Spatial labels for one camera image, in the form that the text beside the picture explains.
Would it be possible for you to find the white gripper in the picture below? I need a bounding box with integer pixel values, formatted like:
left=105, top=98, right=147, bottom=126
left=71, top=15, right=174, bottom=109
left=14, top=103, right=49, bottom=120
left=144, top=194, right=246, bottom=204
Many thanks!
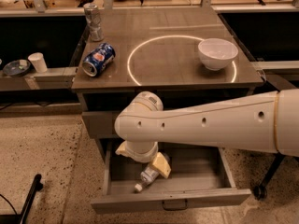
left=115, top=141, right=171, bottom=178

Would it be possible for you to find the clear plastic water bottle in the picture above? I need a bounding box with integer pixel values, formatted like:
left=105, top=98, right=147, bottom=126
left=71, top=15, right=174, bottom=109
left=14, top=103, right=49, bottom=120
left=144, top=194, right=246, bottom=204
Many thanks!
left=135, top=165, right=159, bottom=193

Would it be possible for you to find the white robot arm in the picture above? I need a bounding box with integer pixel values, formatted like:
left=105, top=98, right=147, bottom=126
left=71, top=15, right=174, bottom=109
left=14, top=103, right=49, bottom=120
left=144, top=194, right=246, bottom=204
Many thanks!
left=114, top=89, right=299, bottom=161

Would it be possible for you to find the grey top drawer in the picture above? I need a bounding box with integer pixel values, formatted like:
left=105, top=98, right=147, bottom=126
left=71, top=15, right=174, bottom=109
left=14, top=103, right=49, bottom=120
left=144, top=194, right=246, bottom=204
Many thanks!
left=82, top=111, right=119, bottom=139

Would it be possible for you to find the grey open middle drawer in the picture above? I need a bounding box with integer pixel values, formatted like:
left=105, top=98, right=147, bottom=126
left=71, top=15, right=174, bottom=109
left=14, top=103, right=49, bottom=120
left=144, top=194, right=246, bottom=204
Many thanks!
left=92, top=139, right=250, bottom=214

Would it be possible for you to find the grey drawer cabinet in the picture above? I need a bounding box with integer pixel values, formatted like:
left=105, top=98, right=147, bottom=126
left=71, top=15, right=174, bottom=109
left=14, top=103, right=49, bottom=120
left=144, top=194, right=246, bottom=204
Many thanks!
left=71, top=6, right=264, bottom=216

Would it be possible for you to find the blue soda can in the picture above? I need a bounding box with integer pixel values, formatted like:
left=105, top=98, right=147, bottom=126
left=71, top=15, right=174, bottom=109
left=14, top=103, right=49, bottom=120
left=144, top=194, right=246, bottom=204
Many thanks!
left=82, top=43, right=116, bottom=77

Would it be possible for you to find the grey side shelf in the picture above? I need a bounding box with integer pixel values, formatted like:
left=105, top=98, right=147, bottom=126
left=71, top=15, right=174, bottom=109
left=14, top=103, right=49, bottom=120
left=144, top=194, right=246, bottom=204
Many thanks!
left=0, top=67, right=78, bottom=91

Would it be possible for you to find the black office chair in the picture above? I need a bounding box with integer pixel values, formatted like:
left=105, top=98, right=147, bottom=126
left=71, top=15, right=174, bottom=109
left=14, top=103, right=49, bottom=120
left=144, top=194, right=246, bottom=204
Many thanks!
left=252, top=154, right=285, bottom=201

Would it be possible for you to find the white ceramic bowl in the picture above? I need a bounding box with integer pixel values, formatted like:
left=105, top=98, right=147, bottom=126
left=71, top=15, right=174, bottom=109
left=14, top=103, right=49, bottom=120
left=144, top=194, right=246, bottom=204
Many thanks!
left=198, top=38, right=238, bottom=71

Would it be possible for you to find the silver tall can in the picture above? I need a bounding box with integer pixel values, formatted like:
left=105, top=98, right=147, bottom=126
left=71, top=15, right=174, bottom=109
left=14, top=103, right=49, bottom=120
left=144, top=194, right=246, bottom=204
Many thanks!
left=83, top=3, right=104, bottom=41

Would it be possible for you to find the white paper cup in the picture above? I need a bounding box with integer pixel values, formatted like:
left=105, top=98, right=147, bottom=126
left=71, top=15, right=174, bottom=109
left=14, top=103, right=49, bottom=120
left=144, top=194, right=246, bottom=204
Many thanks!
left=28, top=52, right=48, bottom=73

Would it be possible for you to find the black stand base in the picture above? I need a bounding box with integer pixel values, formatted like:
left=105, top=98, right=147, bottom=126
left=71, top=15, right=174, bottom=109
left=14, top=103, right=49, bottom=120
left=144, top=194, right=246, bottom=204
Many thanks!
left=0, top=174, right=43, bottom=224

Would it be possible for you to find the dark round plate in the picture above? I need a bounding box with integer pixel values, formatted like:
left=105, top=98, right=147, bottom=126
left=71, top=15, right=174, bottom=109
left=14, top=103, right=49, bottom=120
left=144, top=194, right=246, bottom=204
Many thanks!
left=3, top=60, right=31, bottom=77

